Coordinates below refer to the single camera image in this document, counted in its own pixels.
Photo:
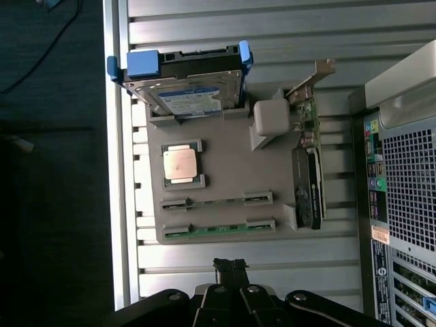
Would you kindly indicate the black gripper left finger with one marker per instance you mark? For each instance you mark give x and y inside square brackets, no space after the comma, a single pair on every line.
[218,293]

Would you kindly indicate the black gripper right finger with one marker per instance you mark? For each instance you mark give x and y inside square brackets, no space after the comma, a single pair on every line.
[253,296]

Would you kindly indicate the green RAM stick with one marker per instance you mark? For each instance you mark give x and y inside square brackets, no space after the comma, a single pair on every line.
[218,201]
[218,229]

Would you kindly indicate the grey parts rack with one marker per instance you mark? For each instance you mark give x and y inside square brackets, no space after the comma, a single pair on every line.
[238,170]

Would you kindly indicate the silver CPU chip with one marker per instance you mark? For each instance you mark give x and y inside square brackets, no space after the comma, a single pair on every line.
[179,164]

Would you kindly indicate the black graphics card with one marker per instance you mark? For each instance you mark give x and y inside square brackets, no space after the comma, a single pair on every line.
[308,160]

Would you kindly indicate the grey PC case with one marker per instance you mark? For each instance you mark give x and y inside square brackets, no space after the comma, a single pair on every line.
[398,190]

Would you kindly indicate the grey rounded block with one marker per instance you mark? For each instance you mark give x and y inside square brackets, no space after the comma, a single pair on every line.
[272,117]

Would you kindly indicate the hard disk in blue carrier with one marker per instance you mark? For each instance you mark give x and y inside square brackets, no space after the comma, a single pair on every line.
[184,81]

